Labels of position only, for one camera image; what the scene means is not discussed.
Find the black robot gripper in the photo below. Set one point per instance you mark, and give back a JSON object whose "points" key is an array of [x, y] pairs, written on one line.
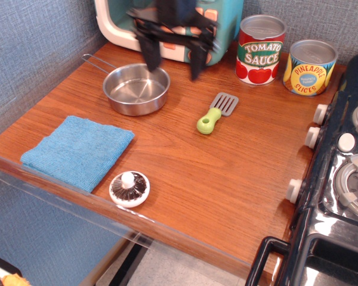
{"points": [[154, 26]]}

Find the grey spatula green handle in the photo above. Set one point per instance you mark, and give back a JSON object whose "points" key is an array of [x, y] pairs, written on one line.
{"points": [[222, 105]]}

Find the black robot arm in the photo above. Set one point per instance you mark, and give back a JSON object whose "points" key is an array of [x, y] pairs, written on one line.
{"points": [[180, 7]]}

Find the stainless steel pan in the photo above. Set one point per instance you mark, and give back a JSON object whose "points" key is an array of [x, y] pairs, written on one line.
{"points": [[132, 90]]}

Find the teal toy microwave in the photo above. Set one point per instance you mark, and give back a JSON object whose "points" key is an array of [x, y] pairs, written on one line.
{"points": [[118, 27]]}

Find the tomato sauce can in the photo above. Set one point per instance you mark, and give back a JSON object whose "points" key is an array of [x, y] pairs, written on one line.
{"points": [[259, 48]]}

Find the pineapple slices can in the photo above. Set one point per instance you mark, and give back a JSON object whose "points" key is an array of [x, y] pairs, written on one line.
{"points": [[309, 67]]}

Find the blue folded cloth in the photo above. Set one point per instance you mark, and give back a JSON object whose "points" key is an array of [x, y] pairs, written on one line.
{"points": [[79, 152]]}

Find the white toy mushroom slice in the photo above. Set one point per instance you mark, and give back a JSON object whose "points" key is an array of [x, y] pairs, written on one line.
{"points": [[129, 189]]}

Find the white stove knob rear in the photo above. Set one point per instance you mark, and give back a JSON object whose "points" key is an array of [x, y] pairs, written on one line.
{"points": [[320, 113]]}

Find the white stove knob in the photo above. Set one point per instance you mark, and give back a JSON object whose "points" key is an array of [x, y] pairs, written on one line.
{"points": [[293, 190], [311, 137], [320, 113]]}

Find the white stove knob middle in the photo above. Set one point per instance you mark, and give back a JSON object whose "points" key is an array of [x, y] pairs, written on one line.
{"points": [[311, 137]]}

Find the white stove knob front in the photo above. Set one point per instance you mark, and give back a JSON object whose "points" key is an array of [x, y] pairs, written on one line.
{"points": [[293, 190]]}

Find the black toy stove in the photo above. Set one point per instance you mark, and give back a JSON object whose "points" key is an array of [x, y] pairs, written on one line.
{"points": [[323, 247]]}

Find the yellow object at corner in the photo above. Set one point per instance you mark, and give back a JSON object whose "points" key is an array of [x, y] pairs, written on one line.
{"points": [[14, 280]]}

